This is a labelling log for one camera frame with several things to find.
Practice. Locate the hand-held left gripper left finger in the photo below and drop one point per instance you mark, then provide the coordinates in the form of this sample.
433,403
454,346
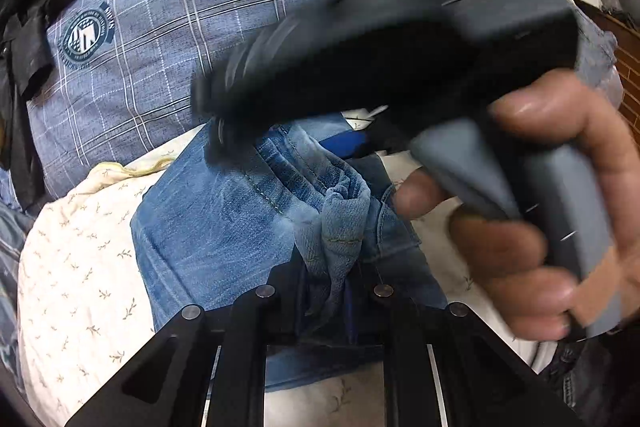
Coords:
250,332

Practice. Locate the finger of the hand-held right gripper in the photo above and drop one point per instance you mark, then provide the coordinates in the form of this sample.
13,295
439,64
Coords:
350,143
220,117

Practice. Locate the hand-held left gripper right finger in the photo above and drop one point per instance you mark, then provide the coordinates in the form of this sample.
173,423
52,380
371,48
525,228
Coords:
400,332

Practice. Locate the blue denim pants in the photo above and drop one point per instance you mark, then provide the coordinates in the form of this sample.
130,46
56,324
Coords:
200,232

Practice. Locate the person's right hand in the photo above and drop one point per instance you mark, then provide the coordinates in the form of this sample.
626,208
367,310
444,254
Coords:
550,117

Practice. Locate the blue plaid shirt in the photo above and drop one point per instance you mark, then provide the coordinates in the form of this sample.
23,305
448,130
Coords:
175,32

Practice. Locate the white leaf-print blanket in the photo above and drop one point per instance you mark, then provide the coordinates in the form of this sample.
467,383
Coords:
75,257

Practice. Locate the person's dark trousers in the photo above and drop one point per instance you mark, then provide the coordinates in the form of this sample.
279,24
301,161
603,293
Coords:
590,382

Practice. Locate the grey-blue cloth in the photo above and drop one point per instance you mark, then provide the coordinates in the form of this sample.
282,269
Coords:
597,47

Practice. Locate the dark fur-trimmed jacket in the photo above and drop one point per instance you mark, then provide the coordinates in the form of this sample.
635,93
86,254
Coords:
30,57

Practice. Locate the blue plaid bed sheet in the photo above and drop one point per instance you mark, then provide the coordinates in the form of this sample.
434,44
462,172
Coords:
10,257

